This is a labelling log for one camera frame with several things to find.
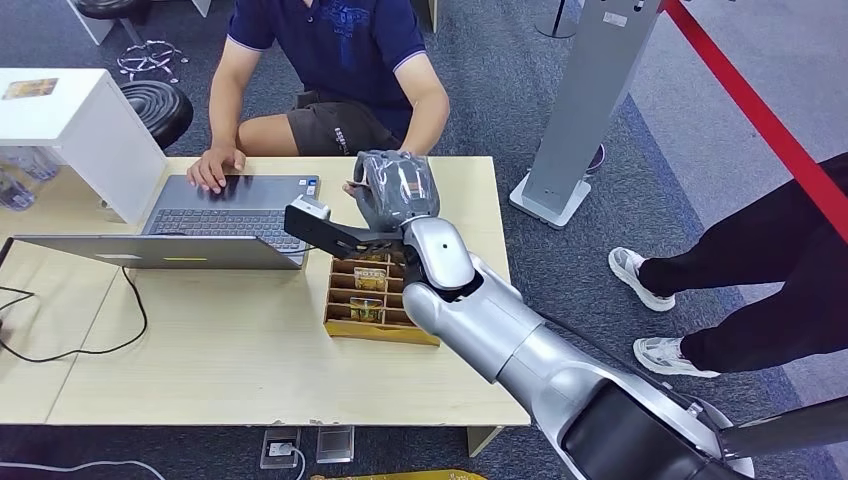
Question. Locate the person's right hand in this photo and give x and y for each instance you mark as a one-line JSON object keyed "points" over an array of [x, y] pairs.
{"points": [[215, 169]]}

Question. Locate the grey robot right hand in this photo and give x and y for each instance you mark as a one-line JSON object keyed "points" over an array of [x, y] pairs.
{"points": [[397, 189]]}

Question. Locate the person's left hand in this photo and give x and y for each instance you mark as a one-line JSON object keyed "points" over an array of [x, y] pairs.
{"points": [[349, 190]]}

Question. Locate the person's right forearm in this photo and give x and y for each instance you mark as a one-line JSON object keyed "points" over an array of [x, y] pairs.
{"points": [[222, 126]]}

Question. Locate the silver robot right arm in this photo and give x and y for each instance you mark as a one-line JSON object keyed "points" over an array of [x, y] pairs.
{"points": [[490, 318]]}

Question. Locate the person's left forearm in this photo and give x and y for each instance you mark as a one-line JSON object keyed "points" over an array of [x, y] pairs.
{"points": [[427, 126]]}

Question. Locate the autumn path key card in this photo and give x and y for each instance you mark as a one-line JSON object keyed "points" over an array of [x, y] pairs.
{"points": [[366, 311], [378, 257]]}

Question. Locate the HOTEL print autumn card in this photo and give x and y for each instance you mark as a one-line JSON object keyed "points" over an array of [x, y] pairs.
{"points": [[371, 278]]}

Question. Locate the wooden slotted card holder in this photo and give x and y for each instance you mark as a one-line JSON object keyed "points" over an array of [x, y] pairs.
{"points": [[384, 334]]}

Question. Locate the person in black trousers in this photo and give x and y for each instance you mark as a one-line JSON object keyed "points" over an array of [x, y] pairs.
{"points": [[762, 265]]}

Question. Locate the silver laptop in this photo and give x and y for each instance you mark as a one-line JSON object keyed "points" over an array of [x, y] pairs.
{"points": [[232, 212]]}

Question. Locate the black round stool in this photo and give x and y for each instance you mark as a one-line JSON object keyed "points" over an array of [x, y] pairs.
{"points": [[156, 109]]}

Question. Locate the white box cabinet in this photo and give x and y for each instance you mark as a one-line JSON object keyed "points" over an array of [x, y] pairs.
{"points": [[99, 146]]}

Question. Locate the clear plastic bottle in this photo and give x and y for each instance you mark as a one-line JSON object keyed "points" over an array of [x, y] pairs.
{"points": [[14, 192], [40, 162]]}

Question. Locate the black stool with chrome base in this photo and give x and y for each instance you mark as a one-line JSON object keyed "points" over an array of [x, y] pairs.
{"points": [[109, 6]]}

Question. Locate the grey kiosk stand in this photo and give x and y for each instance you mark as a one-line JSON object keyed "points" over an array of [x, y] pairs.
{"points": [[583, 99]]}

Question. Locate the metal floor socket plate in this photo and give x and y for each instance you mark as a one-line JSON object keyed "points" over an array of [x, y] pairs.
{"points": [[334, 445]]}

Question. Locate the white sneaker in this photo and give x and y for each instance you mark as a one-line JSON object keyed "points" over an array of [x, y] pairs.
{"points": [[669, 358], [639, 281]]}

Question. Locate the floor power socket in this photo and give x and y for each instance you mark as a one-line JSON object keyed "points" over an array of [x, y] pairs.
{"points": [[279, 450]]}

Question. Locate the yellow object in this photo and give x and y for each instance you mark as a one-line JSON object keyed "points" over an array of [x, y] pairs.
{"points": [[411, 476]]}

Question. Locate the red barrier belt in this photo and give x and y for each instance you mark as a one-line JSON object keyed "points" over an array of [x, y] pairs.
{"points": [[762, 119]]}

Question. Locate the dark grey bar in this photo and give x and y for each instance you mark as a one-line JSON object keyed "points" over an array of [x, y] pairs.
{"points": [[788, 427]]}

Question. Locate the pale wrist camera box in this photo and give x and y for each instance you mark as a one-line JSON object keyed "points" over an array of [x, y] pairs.
{"points": [[311, 208]]}

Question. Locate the black camera bracket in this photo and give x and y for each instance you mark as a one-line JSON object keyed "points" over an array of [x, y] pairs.
{"points": [[331, 235]]}

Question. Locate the stanchion post with round base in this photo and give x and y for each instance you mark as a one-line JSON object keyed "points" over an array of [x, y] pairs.
{"points": [[555, 26]]}

